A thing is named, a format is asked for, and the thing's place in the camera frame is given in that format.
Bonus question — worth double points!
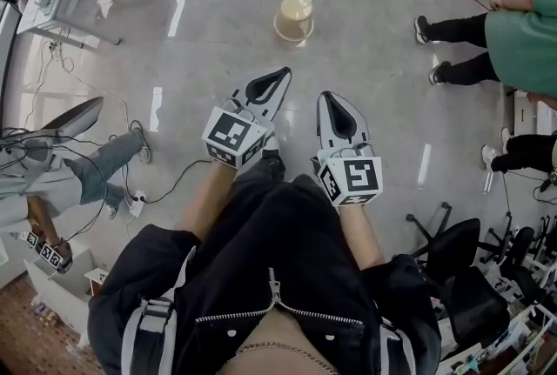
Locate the person's black zip jacket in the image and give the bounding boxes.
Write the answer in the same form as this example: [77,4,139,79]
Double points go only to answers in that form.
[86,185,443,375]

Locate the person's black trousers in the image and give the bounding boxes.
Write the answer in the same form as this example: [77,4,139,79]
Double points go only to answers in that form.
[234,146,339,209]

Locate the white storage shelf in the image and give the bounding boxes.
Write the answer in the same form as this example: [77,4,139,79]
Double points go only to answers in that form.
[434,303,557,375]

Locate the black office chair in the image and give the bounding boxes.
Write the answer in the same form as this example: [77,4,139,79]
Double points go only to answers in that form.
[480,211,549,309]
[406,202,511,351]

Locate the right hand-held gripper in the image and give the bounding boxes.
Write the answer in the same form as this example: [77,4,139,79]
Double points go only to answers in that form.
[316,91,384,207]

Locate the person's left forearm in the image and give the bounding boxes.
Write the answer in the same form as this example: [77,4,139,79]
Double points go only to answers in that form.
[176,159,238,244]

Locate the white power strip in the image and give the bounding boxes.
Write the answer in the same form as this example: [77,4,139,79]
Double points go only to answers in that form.
[130,190,146,218]

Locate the white cabinet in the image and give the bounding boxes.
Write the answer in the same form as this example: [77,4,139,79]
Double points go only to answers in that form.
[23,249,110,335]

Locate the grey pointed device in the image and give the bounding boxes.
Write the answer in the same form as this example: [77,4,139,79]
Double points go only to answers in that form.
[41,97,105,140]

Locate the beige mesh waste basket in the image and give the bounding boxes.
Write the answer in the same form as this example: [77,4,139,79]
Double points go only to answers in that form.
[272,0,315,42]

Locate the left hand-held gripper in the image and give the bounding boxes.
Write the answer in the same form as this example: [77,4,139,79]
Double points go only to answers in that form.
[201,66,292,171]

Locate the person's right forearm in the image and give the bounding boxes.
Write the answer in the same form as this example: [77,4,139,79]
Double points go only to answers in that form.
[337,204,386,274]

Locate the person's gold chain necklace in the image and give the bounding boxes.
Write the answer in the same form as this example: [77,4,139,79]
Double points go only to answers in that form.
[234,342,327,375]

